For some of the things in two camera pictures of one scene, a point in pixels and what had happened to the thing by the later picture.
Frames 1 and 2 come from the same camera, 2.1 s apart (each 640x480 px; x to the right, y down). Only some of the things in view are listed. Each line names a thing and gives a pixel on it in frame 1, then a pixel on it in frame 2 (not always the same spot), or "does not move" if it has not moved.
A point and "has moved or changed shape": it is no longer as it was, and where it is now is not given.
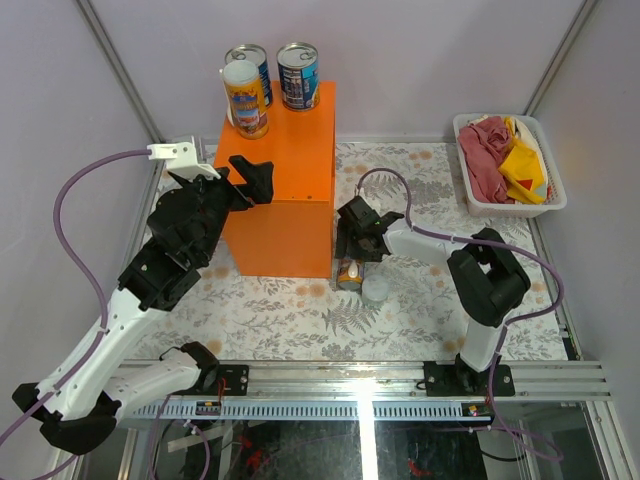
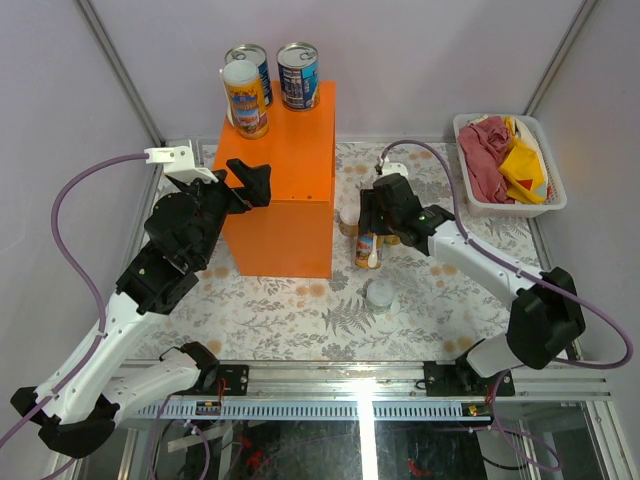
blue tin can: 256,54 does not move
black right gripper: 344,233 → 370,203
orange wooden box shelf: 292,234 does not move
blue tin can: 299,74 does not move
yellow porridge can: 245,99 does not move
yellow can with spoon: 350,273 has moved or changed shape
